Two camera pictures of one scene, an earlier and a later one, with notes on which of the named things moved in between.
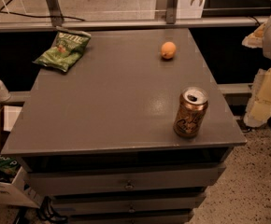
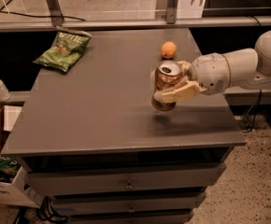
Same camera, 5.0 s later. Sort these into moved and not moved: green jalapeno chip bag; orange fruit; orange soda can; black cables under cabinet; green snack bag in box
Moved: orange soda can
Not moved: black cables under cabinet; green snack bag in box; orange fruit; green jalapeno chip bag
